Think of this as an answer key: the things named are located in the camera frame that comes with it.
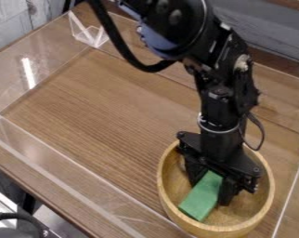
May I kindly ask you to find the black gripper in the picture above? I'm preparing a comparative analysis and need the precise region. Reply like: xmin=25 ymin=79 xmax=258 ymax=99
xmin=176 ymin=131 xmax=262 ymax=206

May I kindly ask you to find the green rectangular block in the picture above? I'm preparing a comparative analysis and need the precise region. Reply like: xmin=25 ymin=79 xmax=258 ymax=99
xmin=178 ymin=171 xmax=221 ymax=221

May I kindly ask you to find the clear acrylic corner bracket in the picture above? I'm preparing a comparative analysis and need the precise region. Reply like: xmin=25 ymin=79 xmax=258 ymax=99
xmin=68 ymin=11 xmax=109 ymax=48

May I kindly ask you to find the clear acrylic barrier wall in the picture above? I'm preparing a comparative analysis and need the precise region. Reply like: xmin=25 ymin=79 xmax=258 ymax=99
xmin=0 ymin=17 xmax=299 ymax=238

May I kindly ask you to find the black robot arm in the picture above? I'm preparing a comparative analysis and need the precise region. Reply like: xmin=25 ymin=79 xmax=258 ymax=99
xmin=86 ymin=0 xmax=261 ymax=205

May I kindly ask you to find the brown wooden bowl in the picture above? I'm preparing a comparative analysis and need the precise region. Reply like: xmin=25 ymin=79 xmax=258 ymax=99
xmin=157 ymin=140 xmax=274 ymax=238

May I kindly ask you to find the black cable lower left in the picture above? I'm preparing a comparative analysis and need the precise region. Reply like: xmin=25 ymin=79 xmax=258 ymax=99
xmin=0 ymin=212 xmax=52 ymax=238

